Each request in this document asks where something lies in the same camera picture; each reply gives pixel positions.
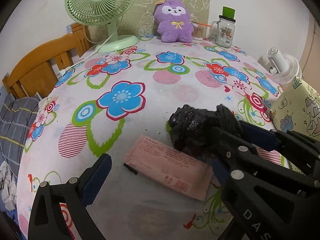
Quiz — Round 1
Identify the green desk fan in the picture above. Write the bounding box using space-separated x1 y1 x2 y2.
65 0 139 53

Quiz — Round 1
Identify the black plastic bag bundle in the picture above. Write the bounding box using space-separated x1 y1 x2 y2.
167 104 244 161

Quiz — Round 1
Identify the purple plush toy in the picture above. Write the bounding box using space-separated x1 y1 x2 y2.
153 0 194 43

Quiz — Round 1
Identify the crumpled white cloth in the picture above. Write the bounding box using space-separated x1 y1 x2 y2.
0 161 17 211

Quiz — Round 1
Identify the white fan power cable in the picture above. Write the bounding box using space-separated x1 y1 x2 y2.
58 22 117 77

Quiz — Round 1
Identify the white small fan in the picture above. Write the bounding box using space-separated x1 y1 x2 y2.
267 47 302 86

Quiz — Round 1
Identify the glass jar green lid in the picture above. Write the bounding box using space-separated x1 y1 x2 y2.
209 7 236 48

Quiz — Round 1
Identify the cotton swab container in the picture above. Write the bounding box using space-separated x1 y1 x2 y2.
191 22 212 40

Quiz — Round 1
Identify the pink paper packet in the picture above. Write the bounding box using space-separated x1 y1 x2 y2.
124 135 213 201

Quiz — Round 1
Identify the green cartoon wall sheet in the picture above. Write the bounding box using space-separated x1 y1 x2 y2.
116 0 210 41

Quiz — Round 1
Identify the grey plaid pillow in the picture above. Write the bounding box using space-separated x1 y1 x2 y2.
1 94 40 176

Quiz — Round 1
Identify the floral tablecloth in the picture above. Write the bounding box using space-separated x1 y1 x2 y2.
17 37 283 239

